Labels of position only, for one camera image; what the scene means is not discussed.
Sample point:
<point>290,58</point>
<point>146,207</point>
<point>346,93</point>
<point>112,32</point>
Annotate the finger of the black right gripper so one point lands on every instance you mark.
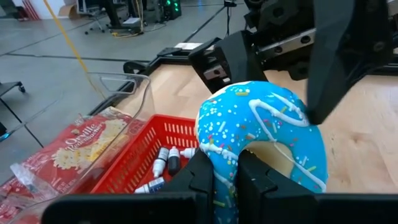
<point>342,46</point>
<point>236,59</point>

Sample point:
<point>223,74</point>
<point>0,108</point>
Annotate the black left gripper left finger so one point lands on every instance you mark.
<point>192,186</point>

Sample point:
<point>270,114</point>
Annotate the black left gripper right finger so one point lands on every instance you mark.
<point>264,199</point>

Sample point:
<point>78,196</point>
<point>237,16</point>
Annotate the black dropper bottle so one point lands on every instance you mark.
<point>174,163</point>
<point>160,165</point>

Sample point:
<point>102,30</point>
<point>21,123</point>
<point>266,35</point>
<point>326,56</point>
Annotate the dark blue dropper bottle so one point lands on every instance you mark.
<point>154,185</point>

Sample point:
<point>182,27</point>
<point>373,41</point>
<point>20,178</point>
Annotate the blue frosted toy donut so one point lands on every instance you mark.
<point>236,118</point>

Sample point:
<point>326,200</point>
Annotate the red popcorn bag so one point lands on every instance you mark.
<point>77,146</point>
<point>12,205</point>

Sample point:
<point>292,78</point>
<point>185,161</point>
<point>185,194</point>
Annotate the black office chair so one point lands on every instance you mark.
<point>94,18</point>

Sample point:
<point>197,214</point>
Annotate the red plastic basket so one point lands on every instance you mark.
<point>124,174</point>

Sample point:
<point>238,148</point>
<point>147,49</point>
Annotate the green lit equipment box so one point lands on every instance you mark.
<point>172,7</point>

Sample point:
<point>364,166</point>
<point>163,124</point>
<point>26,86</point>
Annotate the clear plastic container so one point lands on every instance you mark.
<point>143,93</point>

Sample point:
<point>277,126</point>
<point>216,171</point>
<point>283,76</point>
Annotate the black rolling cart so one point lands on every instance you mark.
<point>9,86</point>

